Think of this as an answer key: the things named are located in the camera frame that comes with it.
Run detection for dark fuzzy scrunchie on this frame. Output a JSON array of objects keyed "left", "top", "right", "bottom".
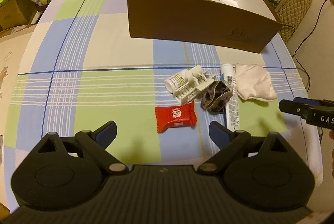
[{"left": 201, "top": 80, "right": 233, "bottom": 113}]

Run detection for quilted beige chair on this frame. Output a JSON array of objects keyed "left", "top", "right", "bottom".
[{"left": 275, "top": 0, "right": 312, "bottom": 43}]

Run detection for black power cable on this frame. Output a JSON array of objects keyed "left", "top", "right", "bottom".
[{"left": 280, "top": 0, "right": 334, "bottom": 91}]

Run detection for white cream tube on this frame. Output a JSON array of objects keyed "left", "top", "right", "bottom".
[{"left": 220, "top": 63, "right": 239, "bottom": 131}]

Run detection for checkered bed sheet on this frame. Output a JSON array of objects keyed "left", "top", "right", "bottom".
[{"left": 3, "top": 0, "right": 324, "bottom": 212}]

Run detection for red candy packet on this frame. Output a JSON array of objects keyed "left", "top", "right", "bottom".
[{"left": 154, "top": 101, "right": 197, "bottom": 134}]

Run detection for small white medicine bottle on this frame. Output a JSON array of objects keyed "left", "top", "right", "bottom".
[{"left": 164, "top": 69, "right": 188, "bottom": 94}]

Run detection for white sock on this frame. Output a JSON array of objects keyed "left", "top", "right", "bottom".
[{"left": 235, "top": 64, "right": 277, "bottom": 102}]

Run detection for brown cardboard storage box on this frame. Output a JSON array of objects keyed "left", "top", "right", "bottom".
[{"left": 127, "top": 0, "right": 282, "bottom": 53}]

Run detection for person's right hand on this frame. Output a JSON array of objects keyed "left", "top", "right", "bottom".
[{"left": 328, "top": 130, "right": 334, "bottom": 178}]

